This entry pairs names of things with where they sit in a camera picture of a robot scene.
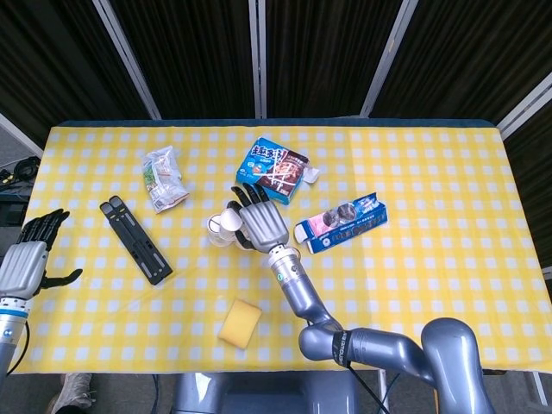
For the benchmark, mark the paper cup with line mark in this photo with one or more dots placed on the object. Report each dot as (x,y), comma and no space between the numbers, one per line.
(214,224)

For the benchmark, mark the blue chocolate cookie box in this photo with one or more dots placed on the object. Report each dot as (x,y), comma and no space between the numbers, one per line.
(269,170)

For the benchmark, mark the yellow checked tablecloth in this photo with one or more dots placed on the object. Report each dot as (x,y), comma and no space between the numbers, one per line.
(431,280)

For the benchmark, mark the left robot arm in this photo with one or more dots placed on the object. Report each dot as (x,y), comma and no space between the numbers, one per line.
(10,328)

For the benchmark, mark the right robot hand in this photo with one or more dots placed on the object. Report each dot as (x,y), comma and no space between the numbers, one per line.
(263,224)

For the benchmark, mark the beige shoe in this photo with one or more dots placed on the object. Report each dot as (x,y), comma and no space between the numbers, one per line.
(73,392)

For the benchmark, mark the blue Oreo box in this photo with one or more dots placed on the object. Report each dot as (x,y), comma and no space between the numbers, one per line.
(340,224)

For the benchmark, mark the black folding stand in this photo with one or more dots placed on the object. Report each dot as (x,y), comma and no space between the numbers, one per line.
(136,241)

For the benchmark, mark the black equipment box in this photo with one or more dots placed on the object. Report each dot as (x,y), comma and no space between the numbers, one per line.
(10,212)

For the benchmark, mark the grey table leg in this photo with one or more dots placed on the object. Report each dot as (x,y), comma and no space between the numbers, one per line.
(540,388)
(383,390)

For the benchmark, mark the white partition frame post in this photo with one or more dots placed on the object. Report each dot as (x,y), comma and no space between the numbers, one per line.
(524,103)
(19,133)
(127,60)
(258,60)
(386,60)

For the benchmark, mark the yellow sponge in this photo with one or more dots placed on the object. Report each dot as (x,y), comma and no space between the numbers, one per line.
(239,323)

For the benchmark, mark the grey robot torso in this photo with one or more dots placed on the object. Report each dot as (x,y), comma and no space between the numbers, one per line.
(263,394)

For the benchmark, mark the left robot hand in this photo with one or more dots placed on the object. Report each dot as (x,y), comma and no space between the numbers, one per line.
(21,271)

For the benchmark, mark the crumpled snack bag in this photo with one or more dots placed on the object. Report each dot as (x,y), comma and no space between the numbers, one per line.
(166,181)

